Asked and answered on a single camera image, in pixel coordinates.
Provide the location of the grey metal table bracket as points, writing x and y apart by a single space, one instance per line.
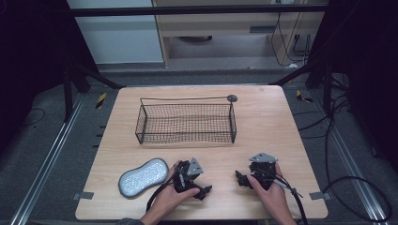
319 196
83 195

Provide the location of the person's right hand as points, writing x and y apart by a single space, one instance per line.
275 198

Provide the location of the yellow black tape strip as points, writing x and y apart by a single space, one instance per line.
101 100
302 97

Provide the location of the light wooden desk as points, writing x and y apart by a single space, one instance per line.
219 23

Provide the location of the black metal stand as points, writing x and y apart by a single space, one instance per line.
327 90
68 93

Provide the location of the silver oval scouring pad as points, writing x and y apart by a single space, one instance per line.
144 177

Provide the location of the aluminium floor rail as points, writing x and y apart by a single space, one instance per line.
47 162
350 165

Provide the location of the white cabinet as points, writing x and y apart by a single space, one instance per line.
119 37

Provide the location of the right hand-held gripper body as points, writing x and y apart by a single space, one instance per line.
264 170

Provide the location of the person's left hand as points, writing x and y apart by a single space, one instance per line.
170 200

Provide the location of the black horizontal frame bar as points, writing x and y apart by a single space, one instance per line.
187 11

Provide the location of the black curtain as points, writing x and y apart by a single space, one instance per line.
31 62
369 78

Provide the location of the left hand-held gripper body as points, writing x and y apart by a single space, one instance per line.
194 168

